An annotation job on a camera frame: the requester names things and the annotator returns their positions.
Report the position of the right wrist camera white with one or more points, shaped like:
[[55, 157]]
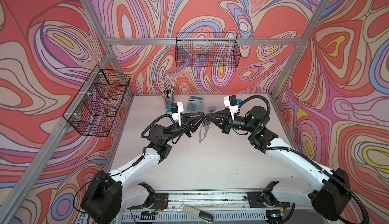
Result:
[[233, 104]]

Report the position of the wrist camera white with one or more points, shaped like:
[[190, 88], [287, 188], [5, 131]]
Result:
[[233, 104], [176, 110]]

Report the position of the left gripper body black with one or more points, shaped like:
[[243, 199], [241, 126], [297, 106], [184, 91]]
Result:
[[185, 132]]

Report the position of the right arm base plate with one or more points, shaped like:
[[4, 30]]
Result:
[[261, 200]]

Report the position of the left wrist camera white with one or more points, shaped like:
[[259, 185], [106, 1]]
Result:
[[176, 110]]

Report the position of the grey foot pedal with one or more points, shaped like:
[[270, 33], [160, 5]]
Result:
[[198, 214]]

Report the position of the black wire basket back wall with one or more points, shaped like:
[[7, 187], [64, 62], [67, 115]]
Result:
[[207, 50]]

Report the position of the teal calculator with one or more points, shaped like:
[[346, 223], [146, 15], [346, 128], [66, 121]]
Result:
[[195, 104]]

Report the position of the small blue stapler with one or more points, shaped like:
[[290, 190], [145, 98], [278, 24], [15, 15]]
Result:
[[212, 109]]

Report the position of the black wire basket wall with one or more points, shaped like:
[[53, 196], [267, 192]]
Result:
[[207, 50], [101, 97]]

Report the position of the pencil cup with pencils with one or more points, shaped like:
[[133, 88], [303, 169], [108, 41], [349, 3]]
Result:
[[168, 96]]

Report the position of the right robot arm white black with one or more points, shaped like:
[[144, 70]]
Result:
[[328, 191]]

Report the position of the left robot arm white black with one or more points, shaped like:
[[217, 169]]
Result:
[[109, 193]]

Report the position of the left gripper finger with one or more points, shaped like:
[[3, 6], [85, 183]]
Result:
[[196, 122], [193, 116]]

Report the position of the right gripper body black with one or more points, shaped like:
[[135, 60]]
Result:
[[227, 125]]

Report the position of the black wire basket left wall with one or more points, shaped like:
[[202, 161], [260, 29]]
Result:
[[101, 97]]

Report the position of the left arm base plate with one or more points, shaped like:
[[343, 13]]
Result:
[[157, 201]]

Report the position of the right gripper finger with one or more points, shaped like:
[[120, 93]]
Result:
[[218, 114], [217, 121]]

